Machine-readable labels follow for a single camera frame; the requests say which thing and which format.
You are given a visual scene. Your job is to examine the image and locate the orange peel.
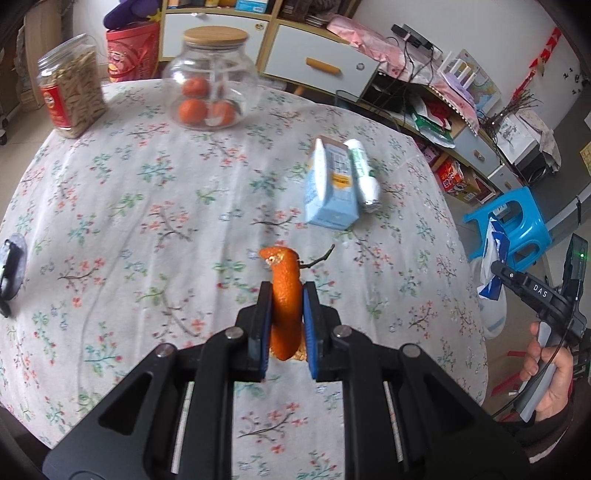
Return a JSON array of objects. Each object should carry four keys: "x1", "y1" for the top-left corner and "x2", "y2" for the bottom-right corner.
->
[{"x1": 259, "y1": 246, "x2": 307, "y2": 361}]

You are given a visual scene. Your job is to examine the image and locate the right hand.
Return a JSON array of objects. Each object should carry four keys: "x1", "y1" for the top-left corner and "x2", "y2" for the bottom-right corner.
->
[{"x1": 519, "y1": 321, "x2": 576, "y2": 423}]

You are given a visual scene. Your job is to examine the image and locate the white plastic bag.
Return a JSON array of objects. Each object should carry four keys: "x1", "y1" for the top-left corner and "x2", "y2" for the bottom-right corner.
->
[{"x1": 472, "y1": 217, "x2": 510, "y2": 340}]

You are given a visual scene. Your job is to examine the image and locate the blue plastic stool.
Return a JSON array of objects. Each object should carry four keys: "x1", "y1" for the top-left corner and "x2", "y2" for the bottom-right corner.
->
[{"x1": 464, "y1": 187, "x2": 552, "y2": 272}]

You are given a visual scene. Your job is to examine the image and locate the light blue milk carton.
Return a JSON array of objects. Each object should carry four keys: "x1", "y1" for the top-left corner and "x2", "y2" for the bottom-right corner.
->
[{"x1": 304, "y1": 136, "x2": 359, "y2": 231}]

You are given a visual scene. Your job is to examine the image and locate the white green AD bottle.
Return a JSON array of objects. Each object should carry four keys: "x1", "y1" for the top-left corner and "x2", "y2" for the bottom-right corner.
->
[{"x1": 345, "y1": 139, "x2": 381, "y2": 213}]

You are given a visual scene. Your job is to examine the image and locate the floral tablecloth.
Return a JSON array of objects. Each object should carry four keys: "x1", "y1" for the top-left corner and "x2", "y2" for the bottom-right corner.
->
[{"x1": 1, "y1": 80, "x2": 488, "y2": 479}]

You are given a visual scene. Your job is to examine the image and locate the black microwave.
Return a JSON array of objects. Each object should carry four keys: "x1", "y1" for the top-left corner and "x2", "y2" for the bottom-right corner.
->
[{"x1": 495, "y1": 110, "x2": 562, "y2": 184}]

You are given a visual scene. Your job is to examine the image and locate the colourful snack carton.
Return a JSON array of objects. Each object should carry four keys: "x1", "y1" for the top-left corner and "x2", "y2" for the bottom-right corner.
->
[{"x1": 435, "y1": 157, "x2": 492, "y2": 204}]

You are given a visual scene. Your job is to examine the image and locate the glass jar with oranges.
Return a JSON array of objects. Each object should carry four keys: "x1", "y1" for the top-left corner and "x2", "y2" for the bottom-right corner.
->
[{"x1": 162, "y1": 26, "x2": 257, "y2": 131}]

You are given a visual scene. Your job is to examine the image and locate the white wooden cabinet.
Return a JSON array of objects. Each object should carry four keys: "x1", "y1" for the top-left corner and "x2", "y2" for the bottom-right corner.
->
[{"x1": 159, "y1": 6, "x2": 523, "y2": 192}]

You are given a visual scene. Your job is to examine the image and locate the pink cloth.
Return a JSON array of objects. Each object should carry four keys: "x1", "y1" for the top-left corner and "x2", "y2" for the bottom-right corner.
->
[{"x1": 327, "y1": 15, "x2": 480, "y2": 135}]

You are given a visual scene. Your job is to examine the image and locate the plastic jar of snacks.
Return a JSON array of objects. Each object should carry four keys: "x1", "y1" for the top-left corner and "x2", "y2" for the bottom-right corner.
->
[{"x1": 37, "y1": 33, "x2": 107, "y2": 139}]

